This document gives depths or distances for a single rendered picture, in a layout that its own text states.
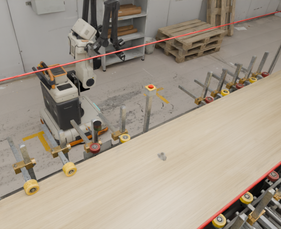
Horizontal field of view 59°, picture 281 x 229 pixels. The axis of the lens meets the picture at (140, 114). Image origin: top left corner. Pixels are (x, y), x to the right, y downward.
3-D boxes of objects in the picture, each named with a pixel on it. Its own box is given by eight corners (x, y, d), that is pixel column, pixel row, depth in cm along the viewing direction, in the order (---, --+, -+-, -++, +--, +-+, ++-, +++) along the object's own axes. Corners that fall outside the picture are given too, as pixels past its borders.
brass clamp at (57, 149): (50, 153, 178) (49, 148, 175) (68, 146, 185) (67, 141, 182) (53, 159, 174) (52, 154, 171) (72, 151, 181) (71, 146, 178)
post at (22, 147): (33, 187, 186) (17, 143, 155) (37, 186, 187) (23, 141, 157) (34, 191, 184) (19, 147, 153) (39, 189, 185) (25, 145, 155)
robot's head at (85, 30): (79, 36, 246) (87, 23, 244) (70, 28, 259) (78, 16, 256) (89, 43, 258) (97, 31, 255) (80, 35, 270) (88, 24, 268)
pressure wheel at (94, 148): (88, 155, 195) (87, 145, 188) (97, 151, 199) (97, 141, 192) (93, 161, 191) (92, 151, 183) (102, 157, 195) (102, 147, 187)
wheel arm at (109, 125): (97, 116, 227) (97, 113, 225) (101, 115, 229) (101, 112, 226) (124, 146, 202) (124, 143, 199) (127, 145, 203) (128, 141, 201)
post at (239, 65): (225, 99, 298) (238, 62, 267) (227, 98, 300) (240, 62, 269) (227, 100, 296) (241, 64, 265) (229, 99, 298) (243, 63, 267)
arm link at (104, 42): (102, -3, 231) (108, 0, 225) (115, -2, 239) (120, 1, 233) (96, 43, 256) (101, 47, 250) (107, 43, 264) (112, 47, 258)
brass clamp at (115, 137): (111, 136, 209) (111, 132, 206) (124, 131, 216) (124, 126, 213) (114, 141, 206) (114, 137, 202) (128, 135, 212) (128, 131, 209)
